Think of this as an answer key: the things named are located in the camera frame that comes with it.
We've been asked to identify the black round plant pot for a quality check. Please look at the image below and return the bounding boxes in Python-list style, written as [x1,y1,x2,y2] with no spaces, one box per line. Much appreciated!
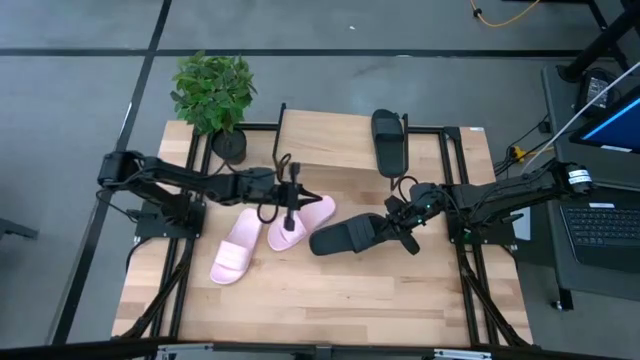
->
[210,128,248,165]

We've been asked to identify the black laptop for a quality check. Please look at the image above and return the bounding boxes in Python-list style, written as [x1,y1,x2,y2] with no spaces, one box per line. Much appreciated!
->
[541,64,640,311]

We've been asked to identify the monitor with blue screen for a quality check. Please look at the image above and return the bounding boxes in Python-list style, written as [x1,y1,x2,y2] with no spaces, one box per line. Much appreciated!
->
[569,84,640,154]

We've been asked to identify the yellow floor extension cable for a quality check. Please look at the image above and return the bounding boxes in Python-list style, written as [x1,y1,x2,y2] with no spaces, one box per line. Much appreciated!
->
[468,0,542,29]

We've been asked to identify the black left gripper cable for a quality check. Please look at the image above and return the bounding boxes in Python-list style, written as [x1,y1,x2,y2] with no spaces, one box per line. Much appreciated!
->
[256,152,294,225]

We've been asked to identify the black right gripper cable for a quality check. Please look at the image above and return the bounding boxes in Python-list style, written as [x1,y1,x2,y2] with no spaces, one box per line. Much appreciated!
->
[389,174,419,194]

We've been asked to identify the black laptop keyboard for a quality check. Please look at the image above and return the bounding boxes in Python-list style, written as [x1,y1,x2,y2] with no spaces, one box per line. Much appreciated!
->
[559,202,640,274]

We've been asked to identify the black power adapter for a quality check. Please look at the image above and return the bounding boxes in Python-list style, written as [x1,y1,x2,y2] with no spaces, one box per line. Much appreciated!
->
[574,68,621,117]

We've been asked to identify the grey chair base leg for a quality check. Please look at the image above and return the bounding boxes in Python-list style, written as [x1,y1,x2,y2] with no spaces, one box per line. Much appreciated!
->
[0,217,40,242]

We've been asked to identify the wooden shelf black metal frame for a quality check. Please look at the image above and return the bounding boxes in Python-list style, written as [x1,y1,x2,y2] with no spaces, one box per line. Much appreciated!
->
[272,103,410,192]

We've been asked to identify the silver aluminium bracket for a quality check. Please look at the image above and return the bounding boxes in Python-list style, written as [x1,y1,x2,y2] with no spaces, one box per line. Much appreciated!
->
[432,348,494,360]
[157,343,214,360]

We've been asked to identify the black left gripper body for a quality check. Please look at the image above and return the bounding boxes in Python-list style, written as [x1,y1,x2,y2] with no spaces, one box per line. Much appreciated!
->
[274,162,305,231]

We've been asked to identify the white cable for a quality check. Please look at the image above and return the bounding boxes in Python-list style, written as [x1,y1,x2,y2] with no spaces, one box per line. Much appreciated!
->
[519,59,640,174]

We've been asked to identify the pink foam slide sandal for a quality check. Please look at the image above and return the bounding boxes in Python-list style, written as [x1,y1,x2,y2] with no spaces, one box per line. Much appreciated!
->
[209,207,264,286]
[266,194,337,253]

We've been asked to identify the black stand leg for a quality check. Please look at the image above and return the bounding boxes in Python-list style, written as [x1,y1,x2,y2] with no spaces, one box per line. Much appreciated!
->
[557,0,640,84]

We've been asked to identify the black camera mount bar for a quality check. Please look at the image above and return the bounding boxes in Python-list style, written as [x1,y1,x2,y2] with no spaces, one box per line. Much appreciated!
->
[0,338,640,360]

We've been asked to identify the green artificial leafy plant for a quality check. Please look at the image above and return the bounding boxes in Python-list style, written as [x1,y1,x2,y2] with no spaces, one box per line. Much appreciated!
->
[169,49,259,136]

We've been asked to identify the black aluminium table frame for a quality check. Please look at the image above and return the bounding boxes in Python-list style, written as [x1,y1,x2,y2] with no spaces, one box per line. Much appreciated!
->
[112,122,534,351]

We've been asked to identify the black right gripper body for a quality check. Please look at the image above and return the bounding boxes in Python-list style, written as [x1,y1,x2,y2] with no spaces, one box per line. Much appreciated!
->
[385,182,441,256]

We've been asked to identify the black foam slide sandal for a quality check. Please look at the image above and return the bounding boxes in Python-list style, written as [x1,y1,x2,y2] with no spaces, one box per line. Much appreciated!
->
[370,108,409,180]
[308,212,401,257]

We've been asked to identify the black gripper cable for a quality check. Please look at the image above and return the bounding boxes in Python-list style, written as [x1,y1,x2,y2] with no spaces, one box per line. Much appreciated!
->
[256,152,294,225]
[389,174,419,194]

